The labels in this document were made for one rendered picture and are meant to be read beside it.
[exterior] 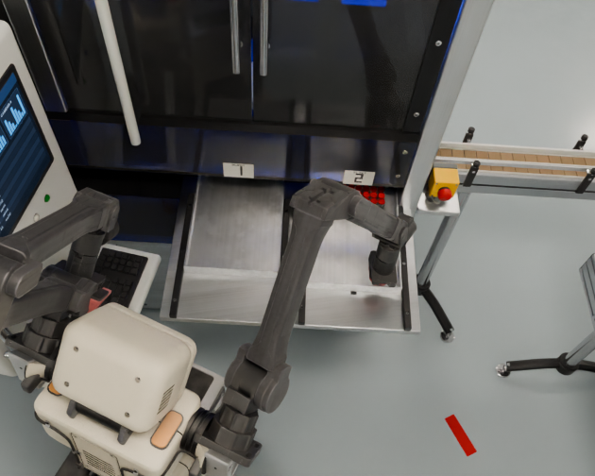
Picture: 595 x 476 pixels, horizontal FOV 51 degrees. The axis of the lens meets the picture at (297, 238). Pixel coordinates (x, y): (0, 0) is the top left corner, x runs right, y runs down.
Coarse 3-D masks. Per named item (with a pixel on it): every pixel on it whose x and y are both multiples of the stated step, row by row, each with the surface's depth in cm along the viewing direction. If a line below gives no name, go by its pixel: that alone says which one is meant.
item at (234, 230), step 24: (216, 192) 186; (240, 192) 187; (264, 192) 187; (192, 216) 177; (216, 216) 182; (240, 216) 182; (264, 216) 182; (192, 240) 177; (216, 240) 177; (240, 240) 178; (264, 240) 178; (192, 264) 172; (216, 264) 173; (240, 264) 173; (264, 264) 174
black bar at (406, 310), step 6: (402, 210) 184; (402, 246) 177; (402, 252) 176; (402, 258) 175; (402, 264) 174; (402, 270) 173; (402, 276) 172; (402, 282) 171; (408, 282) 171; (402, 288) 170; (408, 288) 170; (402, 294) 169; (408, 294) 169; (402, 300) 169; (408, 300) 168; (402, 306) 168; (408, 306) 167; (402, 312) 168; (408, 312) 166; (408, 318) 165; (408, 324) 164; (408, 330) 165
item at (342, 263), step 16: (384, 208) 187; (336, 224) 182; (352, 224) 183; (336, 240) 179; (352, 240) 180; (368, 240) 180; (320, 256) 176; (336, 256) 176; (352, 256) 177; (368, 256) 177; (320, 272) 173; (336, 272) 174; (352, 272) 174; (368, 272) 174; (400, 272) 171; (320, 288) 170; (336, 288) 170; (352, 288) 170; (368, 288) 169; (384, 288) 169; (400, 288) 168
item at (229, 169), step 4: (224, 164) 172; (228, 164) 172; (232, 164) 172; (236, 164) 172; (240, 164) 171; (244, 164) 171; (248, 164) 171; (252, 164) 171; (224, 168) 173; (228, 168) 173; (232, 168) 173; (236, 168) 173; (244, 168) 173; (248, 168) 173; (252, 168) 173; (224, 172) 175; (228, 172) 174; (232, 172) 174; (236, 172) 174; (244, 172) 174; (248, 172) 174; (252, 172) 174; (224, 176) 176; (228, 176) 176; (232, 176) 176; (236, 176) 176; (240, 176) 176; (244, 176) 176; (248, 176) 176; (252, 176) 176
